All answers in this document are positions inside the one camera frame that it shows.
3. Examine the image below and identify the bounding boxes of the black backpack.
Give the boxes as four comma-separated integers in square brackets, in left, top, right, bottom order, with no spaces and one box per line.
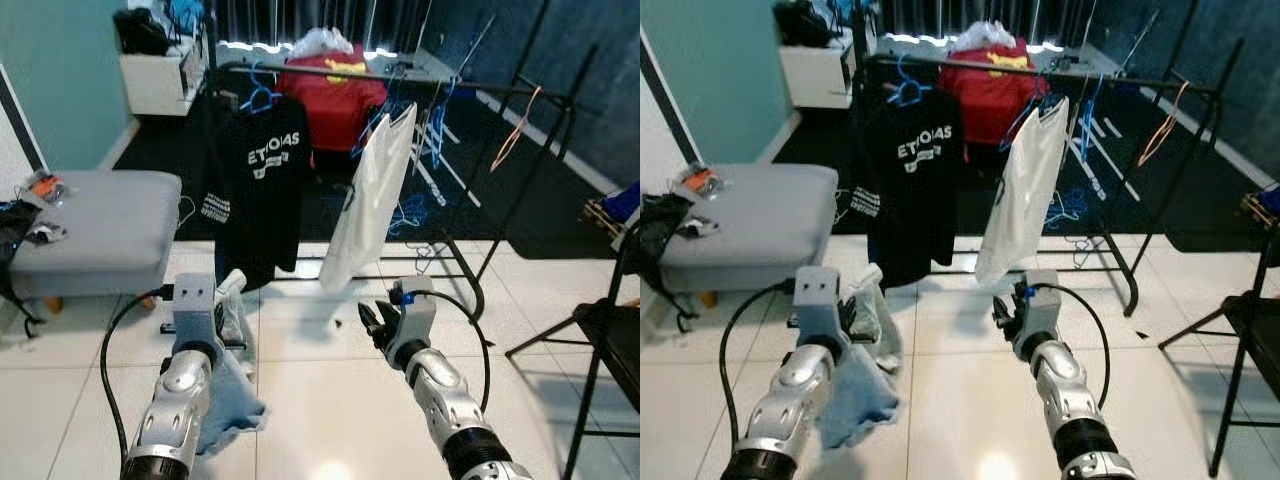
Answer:
[0,200,46,336]
[640,192,701,331]

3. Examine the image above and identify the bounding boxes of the black folding chair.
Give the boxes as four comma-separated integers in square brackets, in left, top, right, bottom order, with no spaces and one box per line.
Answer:
[505,190,640,480]
[1158,225,1280,479]

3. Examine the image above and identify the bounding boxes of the white low cabinet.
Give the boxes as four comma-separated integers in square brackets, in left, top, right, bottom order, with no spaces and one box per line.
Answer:
[120,40,211,116]
[780,35,871,109]

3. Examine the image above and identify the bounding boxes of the dark curtain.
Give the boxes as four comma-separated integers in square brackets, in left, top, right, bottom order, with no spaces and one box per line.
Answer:
[215,0,431,51]
[880,0,1096,46]

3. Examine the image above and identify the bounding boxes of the small orange item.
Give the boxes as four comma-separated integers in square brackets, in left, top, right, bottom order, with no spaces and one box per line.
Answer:
[25,170,69,206]
[680,165,721,199]

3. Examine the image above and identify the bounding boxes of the blue-headed mop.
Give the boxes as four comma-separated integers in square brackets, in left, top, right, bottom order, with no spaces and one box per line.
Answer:
[455,15,498,96]

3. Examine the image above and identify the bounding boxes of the blue denim jeans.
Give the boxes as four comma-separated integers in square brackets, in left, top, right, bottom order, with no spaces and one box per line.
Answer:
[815,262,906,451]
[195,268,269,459]

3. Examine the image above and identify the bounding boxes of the pink wire hanger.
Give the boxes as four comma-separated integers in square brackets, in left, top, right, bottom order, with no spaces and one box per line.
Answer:
[1137,80,1193,169]
[488,85,544,173]

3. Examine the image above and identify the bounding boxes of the white crumpled cloth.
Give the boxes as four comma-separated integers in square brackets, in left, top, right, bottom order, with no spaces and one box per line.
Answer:
[288,27,356,59]
[950,20,1016,53]

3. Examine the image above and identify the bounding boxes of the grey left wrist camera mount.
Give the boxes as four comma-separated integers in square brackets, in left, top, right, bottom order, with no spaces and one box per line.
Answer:
[795,266,846,346]
[172,272,219,346]

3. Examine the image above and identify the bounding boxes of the black metal clothes rack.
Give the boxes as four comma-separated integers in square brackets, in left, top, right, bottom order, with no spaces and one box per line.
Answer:
[850,35,1246,319]
[205,45,601,321]

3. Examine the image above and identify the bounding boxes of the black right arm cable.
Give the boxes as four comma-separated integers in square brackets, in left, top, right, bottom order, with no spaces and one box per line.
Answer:
[410,288,493,413]
[1035,282,1113,411]

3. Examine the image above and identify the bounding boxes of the blue hangers floor pile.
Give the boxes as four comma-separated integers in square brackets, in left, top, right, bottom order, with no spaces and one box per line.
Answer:
[1045,185,1096,233]
[385,190,441,241]

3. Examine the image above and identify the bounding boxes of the blue fabric bag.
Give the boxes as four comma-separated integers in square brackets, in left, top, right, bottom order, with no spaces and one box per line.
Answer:
[165,0,206,36]

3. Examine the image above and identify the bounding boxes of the black bag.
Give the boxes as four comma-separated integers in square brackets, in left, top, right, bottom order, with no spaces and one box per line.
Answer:
[775,0,836,49]
[112,8,176,56]

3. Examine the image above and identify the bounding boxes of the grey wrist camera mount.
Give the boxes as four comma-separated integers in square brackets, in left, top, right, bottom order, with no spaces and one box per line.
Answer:
[172,272,219,346]
[795,266,846,346]
[390,278,438,346]
[1015,268,1063,346]

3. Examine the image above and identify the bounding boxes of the blue plastic hanger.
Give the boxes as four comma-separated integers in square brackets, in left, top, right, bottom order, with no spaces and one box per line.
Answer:
[420,75,459,171]
[350,95,416,156]
[1005,90,1066,151]
[240,62,283,113]
[885,55,933,109]
[1075,70,1111,163]

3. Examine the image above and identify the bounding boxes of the white Pikachu T-shirt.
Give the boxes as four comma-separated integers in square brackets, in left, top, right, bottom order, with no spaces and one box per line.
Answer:
[318,100,419,293]
[975,97,1071,286]

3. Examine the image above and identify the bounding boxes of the red T-shirt yellow print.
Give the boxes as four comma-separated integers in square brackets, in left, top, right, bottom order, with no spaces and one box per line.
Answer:
[277,42,389,153]
[938,40,1051,146]

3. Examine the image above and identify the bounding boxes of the black printed T-shirt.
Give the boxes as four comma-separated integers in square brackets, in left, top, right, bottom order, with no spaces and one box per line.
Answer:
[848,85,966,291]
[198,95,313,291]

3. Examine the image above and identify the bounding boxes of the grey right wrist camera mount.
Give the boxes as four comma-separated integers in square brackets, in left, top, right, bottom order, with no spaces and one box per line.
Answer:
[390,278,438,346]
[1015,268,1063,346]

